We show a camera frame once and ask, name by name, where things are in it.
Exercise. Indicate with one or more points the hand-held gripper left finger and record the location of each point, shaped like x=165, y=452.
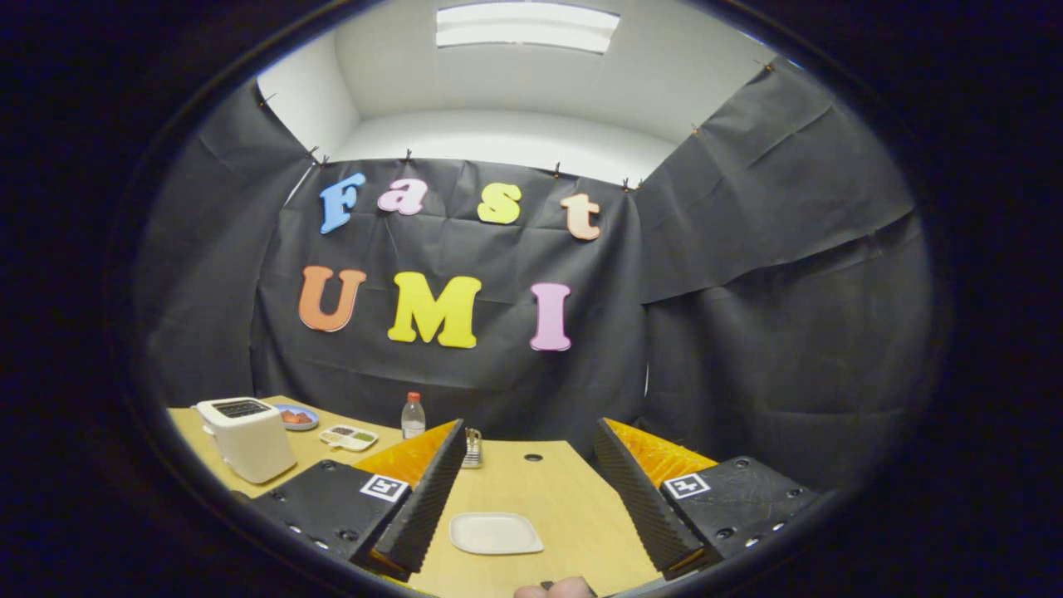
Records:
x=428, y=498

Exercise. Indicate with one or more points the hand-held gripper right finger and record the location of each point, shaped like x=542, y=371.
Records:
x=635, y=498

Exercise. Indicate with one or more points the white square plate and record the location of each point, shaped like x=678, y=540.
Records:
x=496, y=533

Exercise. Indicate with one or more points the clear water bottle red cap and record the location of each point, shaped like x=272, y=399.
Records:
x=413, y=422

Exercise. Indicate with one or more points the white divided condiment dish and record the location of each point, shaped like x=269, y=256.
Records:
x=349, y=438

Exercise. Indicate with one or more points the blue plate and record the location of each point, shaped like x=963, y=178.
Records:
x=306, y=426

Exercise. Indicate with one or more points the red food slices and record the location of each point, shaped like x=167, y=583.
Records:
x=295, y=418

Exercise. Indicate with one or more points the white toaster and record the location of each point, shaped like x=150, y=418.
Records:
x=249, y=444

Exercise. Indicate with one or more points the ceiling light panel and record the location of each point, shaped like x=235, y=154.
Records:
x=527, y=26

